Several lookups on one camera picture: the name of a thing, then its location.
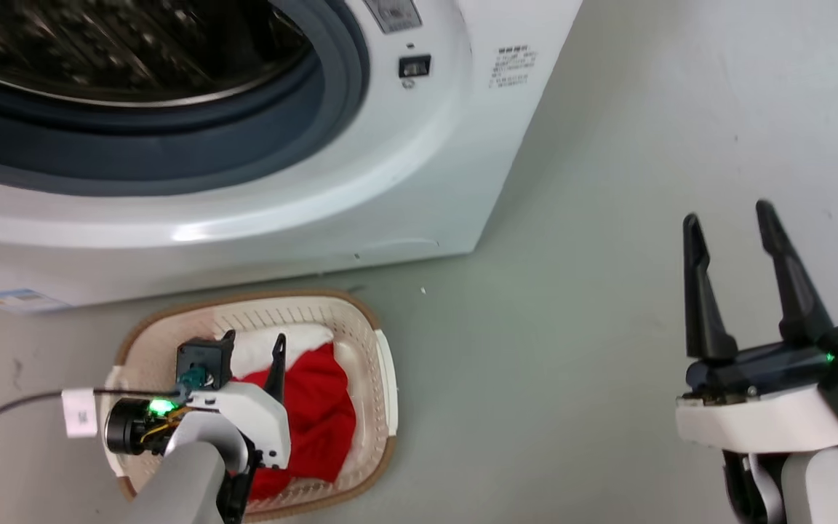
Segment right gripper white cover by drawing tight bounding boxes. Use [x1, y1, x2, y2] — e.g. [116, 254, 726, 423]
[675, 199, 838, 453]

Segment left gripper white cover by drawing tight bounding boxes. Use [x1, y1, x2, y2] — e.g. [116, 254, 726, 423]
[104, 330, 293, 470]

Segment red and white garment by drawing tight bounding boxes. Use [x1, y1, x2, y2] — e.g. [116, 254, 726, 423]
[231, 324, 359, 502]

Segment cream plastic laundry basket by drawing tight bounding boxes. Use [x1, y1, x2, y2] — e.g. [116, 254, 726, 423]
[102, 290, 400, 523]

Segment stainless steel washing machine drum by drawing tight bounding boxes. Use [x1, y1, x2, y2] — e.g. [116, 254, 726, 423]
[0, 0, 315, 109]

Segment round drain filter cover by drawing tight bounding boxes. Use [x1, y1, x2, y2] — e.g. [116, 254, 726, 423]
[353, 238, 441, 261]

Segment grey rubber door gasket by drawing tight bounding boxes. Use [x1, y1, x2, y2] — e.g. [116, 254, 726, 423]
[0, 0, 371, 198]

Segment blue energy label sticker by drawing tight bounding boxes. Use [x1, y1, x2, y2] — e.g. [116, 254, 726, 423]
[0, 288, 71, 314]

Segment white front-load washing machine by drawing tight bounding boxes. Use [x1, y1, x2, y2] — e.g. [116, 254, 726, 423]
[0, 0, 584, 308]

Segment small printed text label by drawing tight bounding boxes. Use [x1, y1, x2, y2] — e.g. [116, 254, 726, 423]
[489, 45, 539, 90]

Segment grey warning sticker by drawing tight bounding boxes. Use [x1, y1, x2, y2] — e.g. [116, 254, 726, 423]
[362, 0, 424, 36]

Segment white cable tag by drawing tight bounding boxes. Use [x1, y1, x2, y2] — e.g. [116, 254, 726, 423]
[61, 388, 100, 439]

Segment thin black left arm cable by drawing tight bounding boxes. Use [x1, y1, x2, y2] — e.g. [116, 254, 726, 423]
[0, 388, 188, 448]

